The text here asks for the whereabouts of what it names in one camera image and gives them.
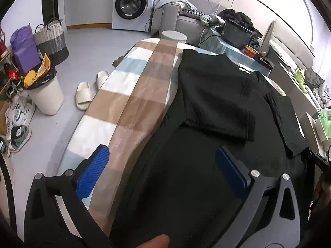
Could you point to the checked blanket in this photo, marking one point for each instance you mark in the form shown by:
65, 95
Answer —
124, 95

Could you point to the white slipper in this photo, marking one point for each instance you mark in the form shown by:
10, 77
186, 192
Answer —
83, 97
102, 78

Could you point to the grey low cabinet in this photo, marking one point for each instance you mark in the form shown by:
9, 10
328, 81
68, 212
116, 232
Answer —
292, 87

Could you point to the woven grey white basket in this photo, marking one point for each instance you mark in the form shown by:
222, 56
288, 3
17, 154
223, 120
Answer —
51, 41

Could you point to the grey teal sneaker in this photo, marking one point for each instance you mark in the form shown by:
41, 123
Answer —
19, 137

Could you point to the person's left hand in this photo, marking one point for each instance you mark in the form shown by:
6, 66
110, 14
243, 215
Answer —
152, 241

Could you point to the white pillow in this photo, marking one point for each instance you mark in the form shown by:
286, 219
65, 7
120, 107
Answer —
280, 51

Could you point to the black door frame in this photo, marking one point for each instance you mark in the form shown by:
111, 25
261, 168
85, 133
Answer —
49, 0

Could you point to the white green sneaker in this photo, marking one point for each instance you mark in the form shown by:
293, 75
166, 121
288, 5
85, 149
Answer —
19, 113

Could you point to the grey clothes pile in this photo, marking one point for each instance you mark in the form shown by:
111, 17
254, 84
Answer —
316, 82

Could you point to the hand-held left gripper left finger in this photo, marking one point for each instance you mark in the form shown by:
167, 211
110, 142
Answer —
93, 170

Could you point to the green toy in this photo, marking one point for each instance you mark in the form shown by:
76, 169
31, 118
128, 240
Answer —
300, 78

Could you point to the teal covered table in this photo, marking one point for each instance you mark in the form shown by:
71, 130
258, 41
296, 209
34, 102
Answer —
219, 45

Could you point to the black knit sweater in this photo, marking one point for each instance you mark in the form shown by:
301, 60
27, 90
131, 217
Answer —
209, 95

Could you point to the white kitchen cabinet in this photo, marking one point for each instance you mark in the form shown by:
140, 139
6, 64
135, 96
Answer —
88, 5

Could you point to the grey green cloth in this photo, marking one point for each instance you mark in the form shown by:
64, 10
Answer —
210, 20

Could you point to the black tray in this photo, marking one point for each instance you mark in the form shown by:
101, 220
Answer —
263, 62

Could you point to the light grey blanket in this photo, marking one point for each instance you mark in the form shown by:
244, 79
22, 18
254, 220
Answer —
172, 1

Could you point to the purple bag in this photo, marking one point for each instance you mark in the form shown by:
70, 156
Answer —
24, 49

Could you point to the red bowl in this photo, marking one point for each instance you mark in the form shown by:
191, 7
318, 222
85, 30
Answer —
250, 51

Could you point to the yellow packet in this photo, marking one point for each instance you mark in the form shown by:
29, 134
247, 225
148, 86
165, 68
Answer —
38, 72

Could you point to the white washing machine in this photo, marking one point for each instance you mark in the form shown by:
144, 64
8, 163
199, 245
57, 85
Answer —
129, 4

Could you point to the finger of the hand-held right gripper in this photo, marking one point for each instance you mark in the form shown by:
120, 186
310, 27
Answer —
319, 160

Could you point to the houndstooth pillow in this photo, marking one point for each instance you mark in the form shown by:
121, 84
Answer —
192, 12

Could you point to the white round stool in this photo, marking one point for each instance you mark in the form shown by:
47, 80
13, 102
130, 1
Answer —
173, 36

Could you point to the black kitchen appliance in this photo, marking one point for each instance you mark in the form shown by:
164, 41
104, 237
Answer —
235, 35

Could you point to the grey sofa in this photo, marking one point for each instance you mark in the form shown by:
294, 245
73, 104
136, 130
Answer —
186, 25

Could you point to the white trash bin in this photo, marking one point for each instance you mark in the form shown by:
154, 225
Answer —
46, 95

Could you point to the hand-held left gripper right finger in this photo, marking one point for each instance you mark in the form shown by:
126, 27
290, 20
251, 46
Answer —
230, 170

